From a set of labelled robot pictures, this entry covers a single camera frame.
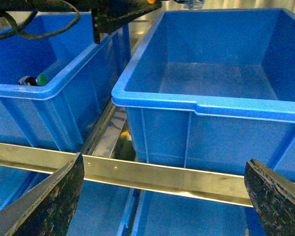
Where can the green flat push button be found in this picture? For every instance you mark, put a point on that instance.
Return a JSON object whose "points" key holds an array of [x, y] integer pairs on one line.
{"points": [[40, 81]]}

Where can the blue right plastic bin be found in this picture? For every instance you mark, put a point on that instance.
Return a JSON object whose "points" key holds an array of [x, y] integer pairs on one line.
{"points": [[213, 89]]}

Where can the blue plastic bin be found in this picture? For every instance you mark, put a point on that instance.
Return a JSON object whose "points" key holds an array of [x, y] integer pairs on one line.
{"points": [[80, 74], [213, 89]]}

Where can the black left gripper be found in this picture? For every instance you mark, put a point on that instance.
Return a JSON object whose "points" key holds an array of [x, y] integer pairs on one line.
{"points": [[107, 15]]}

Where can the steel shelf front rail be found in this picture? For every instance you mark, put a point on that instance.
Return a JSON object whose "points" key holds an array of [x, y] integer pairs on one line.
{"points": [[212, 186]]}

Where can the blue centre plastic bin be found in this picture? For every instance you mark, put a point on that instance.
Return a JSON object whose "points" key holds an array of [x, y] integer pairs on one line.
{"points": [[80, 74]]}

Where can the blue lower-shelf bin centre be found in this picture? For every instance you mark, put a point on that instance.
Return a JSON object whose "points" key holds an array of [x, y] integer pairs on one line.
{"points": [[103, 209]]}

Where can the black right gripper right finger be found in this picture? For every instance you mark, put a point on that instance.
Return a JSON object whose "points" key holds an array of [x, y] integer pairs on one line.
{"points": [[272, 197]]}

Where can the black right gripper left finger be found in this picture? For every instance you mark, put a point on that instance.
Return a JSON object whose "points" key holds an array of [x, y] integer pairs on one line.
{"points": [[48, 208]]}

